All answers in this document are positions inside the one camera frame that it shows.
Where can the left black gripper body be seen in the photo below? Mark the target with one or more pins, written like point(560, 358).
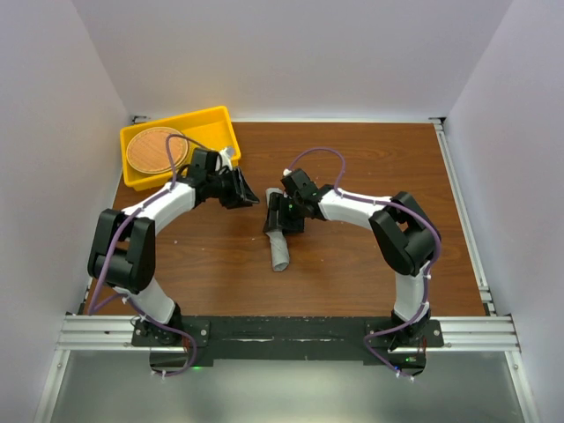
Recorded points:
point(226, 190)

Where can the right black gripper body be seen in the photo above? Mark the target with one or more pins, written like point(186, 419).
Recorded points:
point(292, 217)

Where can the grey cloth napkin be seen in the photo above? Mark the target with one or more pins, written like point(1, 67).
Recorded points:
point(280, 257)

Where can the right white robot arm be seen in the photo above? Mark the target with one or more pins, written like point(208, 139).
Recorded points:
point(408, 241)

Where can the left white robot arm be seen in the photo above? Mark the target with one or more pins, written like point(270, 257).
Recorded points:
point(123, 253)

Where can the yellow plastic bin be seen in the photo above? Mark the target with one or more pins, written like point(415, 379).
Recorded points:
point(209, 127)

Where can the round woven coaster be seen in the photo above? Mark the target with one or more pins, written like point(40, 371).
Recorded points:
point(147, 151)

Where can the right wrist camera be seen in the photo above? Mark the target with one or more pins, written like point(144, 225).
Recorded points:
point(297, 184)

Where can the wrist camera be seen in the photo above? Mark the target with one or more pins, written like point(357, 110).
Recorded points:
point(297, 184)
point(225, 158)

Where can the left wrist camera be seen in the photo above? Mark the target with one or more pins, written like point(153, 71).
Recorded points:
point(225, 158)

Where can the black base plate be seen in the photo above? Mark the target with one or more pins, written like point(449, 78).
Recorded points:
point(213, 338)

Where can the aluminium frame rail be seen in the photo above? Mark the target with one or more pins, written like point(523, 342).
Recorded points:
point(97, 375)

